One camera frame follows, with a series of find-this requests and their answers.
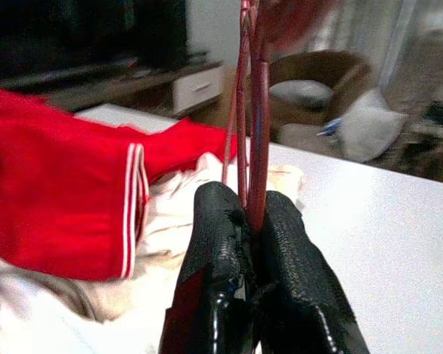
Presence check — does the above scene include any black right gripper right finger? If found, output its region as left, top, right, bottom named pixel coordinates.
left=251, top=190, right=370, bottom=354

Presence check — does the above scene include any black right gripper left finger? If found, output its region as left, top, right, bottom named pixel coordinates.
left=160, top=182, right=258, bottom=354

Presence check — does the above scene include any red clothes hanger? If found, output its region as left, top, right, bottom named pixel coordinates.
left=221, top=0, right=340, bottom=237

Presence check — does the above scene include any red shirt white trim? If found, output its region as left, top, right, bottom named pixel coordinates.
left=0, top=85, right=241, bottom=282

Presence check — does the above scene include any cream crumpled cloth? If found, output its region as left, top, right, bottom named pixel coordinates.
left=134, top=150, right=307, bottom=259

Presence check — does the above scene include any white pillow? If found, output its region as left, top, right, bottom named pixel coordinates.
left=339, top=90, right=410, bottom=164

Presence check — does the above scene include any white wooden tv stand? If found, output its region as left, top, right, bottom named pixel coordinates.
left=40, top=60, right=226, bottom=119

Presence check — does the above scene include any white cloth grey seam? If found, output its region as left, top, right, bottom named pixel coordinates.
left=0, top=250, right=174, bottom=354

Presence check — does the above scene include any grey chair cushion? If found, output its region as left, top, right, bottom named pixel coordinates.
left=271, top=79, right=333, bottom=110

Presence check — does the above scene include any brown wicker chair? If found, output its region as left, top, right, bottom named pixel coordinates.
left=267, top=50, right=374, bottom=145

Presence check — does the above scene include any black television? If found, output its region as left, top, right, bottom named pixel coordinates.
left=0, top=0, right=207, bottom=91

